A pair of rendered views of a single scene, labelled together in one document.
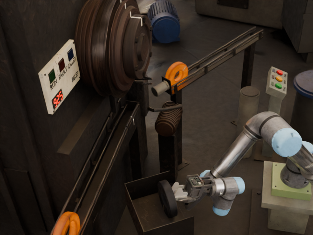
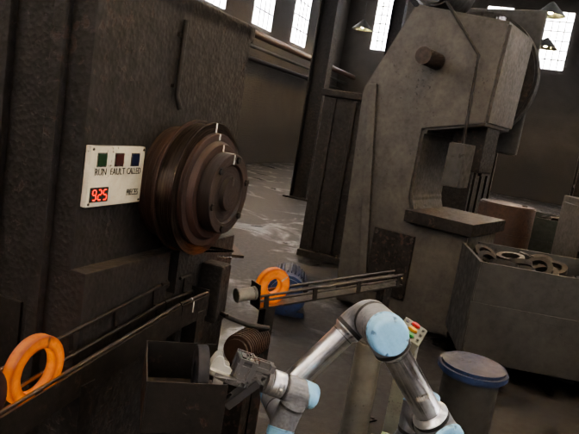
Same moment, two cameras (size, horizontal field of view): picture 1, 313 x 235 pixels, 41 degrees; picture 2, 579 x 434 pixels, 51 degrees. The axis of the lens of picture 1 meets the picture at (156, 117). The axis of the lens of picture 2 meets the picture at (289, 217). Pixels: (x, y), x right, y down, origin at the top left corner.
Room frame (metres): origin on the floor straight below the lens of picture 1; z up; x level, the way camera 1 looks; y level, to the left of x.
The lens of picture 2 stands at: (-0.41, -0.28, 1.41)
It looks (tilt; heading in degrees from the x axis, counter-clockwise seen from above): 9 degrees down; 3
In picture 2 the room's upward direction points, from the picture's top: 9 degrees clockwise
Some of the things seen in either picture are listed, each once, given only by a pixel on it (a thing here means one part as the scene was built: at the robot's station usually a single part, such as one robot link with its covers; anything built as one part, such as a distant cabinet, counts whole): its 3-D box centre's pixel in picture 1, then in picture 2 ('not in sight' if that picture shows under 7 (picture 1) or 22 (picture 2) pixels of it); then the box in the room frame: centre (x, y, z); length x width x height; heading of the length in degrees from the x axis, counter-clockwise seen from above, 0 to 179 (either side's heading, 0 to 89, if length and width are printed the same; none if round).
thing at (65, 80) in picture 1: (61, 75); (115, 175); (1.39, 0.36, 1.15); 0.26 x 0.02 x 0.18; 163
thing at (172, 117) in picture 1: (169, 143); (240, 389); (1.96, -0.07, 0.27); 0.22 x 0.13 x 0.53; 163
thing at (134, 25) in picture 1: (139, 47); (224, 193); (1.65, 0.06, 1.11); 0.28 x 0.06 x 0.28; 163
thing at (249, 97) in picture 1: (246, 123); (360, 395); (2.12, -0.59, 0.26); 0.12 x 0.12 x 0.52
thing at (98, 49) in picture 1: (118, 44); (200, 188); (1.68, 0.15, 1.11); 0.47 x 0.06 x 0.47; 163
